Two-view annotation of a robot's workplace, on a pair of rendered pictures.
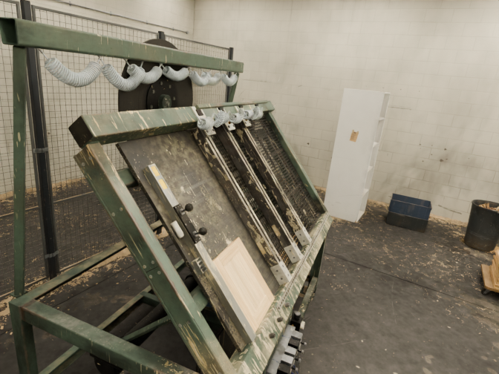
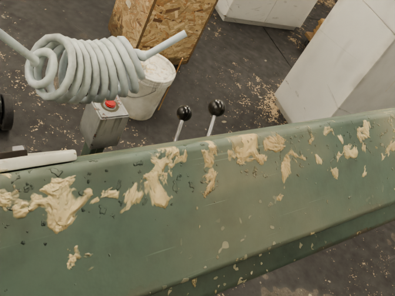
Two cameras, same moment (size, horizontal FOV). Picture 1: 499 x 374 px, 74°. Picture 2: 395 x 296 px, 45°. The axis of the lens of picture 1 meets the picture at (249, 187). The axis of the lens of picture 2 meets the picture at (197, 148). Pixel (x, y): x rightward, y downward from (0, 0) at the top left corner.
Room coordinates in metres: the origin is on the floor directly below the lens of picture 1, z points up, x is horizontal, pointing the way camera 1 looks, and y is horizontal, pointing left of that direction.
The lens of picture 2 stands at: (2.15, 0.51, 2.11)
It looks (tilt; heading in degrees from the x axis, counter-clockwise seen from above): 41 degrees down; 197
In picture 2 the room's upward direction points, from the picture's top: 31 degrees clockwise
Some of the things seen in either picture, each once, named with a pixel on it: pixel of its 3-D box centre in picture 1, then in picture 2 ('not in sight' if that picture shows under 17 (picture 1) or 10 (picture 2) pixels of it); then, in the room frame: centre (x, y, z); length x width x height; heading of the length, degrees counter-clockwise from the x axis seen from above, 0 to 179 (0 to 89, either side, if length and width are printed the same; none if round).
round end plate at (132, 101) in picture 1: (163, 102); not in sight; (2.33, 0.64, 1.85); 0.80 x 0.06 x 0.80; 159
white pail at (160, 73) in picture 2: not in sight; (148, 81); (-0.07, -0.68, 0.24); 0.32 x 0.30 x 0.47; 151
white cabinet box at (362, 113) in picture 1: (355, 155); not in sight; (5.41, -1.67, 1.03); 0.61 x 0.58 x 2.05; 151
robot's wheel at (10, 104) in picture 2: not in sight; (5, 111); (0.76, -0.96, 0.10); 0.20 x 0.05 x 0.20; 61
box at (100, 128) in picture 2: not in sight; (103, 122); (1.00, -0.22, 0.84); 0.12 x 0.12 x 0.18; 69
